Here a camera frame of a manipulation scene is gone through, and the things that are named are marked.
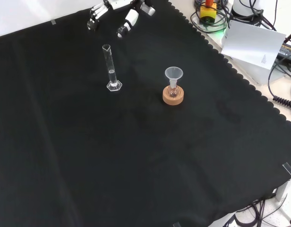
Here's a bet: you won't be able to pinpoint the white metal bracket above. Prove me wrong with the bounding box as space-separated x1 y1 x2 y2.
274 175 291 202

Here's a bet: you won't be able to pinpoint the small round-bottom glass flask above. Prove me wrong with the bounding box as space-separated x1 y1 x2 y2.
167 79 180 98

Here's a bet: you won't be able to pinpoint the pale board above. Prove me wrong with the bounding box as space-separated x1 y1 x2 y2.
221 19 287 70

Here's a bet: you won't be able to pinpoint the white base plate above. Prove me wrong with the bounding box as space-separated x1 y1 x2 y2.
221 53 291 86

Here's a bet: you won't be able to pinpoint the black bench cloth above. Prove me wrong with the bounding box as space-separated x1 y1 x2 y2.
0 0 291 227

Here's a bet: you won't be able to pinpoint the clear glass graduated cylinder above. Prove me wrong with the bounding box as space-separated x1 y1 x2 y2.
102 44 123 92

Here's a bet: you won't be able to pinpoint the yellow stop button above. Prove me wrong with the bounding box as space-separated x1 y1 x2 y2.
199 0 218 26

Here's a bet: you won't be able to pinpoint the black floor cables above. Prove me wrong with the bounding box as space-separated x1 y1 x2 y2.
221 198 289 227

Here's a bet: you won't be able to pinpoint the coiled black cable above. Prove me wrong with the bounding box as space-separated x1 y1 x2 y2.
267 59 291 110

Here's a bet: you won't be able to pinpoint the black power adapter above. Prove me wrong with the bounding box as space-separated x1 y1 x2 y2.
277 43 291 60

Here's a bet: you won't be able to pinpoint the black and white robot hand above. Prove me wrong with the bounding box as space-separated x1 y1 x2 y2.
86 0 156 38

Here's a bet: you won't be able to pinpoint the cork ring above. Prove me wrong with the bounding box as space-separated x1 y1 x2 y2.
162 85 185 106

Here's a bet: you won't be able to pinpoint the clear plastic funnel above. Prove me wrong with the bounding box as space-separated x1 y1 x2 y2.
164 67 184 83

